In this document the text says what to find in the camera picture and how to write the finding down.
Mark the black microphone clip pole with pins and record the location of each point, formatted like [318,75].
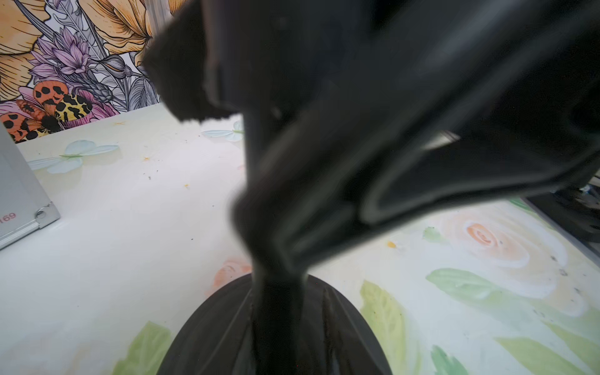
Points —
[360,116]

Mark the black round stand base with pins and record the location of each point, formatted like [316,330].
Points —
[333,336]

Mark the silver aluminium first aid case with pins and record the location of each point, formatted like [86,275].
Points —
[25,207]

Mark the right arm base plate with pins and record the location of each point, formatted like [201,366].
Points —
[574,208]

